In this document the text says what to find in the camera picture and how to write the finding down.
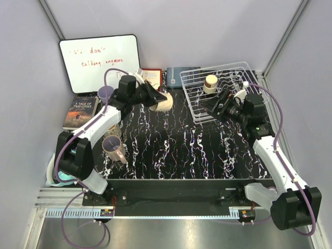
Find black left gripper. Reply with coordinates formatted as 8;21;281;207
129;80;166;107

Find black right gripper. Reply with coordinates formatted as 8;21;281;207
199;88;249;125

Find cream and brown cup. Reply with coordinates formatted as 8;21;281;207
203;75;218;94

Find cream ribbed cup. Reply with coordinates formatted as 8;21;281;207
149;92;173;112

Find lavender cup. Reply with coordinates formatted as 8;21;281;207
97;86;114;104

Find white patterned mug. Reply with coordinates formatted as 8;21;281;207
105;124;122;137

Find pink cup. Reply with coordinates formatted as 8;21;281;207
102;135;127;164

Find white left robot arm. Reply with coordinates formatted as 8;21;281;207
54;75;173;205

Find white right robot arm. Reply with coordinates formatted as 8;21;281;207
199;89;322;236

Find red and cream book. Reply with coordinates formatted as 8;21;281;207
142;68;162;91

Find dark blue book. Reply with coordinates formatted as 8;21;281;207
166;67;200;89

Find A Tale of Two Cities book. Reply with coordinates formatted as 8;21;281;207
63;96;99;130

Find white dry-erase board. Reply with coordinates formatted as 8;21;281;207
59;34;141;94

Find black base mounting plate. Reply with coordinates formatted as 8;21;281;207
82;179;257;219

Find white cat-ear headphones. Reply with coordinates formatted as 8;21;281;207
45;153;75;187

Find white wire dish rack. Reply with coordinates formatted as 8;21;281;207
180;61;269;125

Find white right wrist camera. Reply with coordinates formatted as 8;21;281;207
234;81;249;102

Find white slotted cable duct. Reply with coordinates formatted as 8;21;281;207
46;208;114;219

